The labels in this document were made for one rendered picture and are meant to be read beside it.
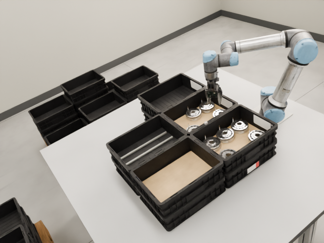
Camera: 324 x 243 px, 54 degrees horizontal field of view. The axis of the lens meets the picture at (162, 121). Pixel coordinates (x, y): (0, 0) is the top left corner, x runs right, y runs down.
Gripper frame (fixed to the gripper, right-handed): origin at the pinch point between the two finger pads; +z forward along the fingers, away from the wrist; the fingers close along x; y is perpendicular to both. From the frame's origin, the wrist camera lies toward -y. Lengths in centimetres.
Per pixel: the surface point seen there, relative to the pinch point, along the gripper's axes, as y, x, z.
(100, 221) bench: 77, -54, 25
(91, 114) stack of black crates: -56, -135, 57
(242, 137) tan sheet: 18.4, 17.7, 11.6
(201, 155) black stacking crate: 37.7, -2.7, 8.3
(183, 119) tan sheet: 3.5, -21.1, 11.6
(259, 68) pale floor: -202, 18, 95
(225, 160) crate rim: 47.3, 12.1, 1.6
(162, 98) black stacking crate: -20.9, -42.3, 11.6
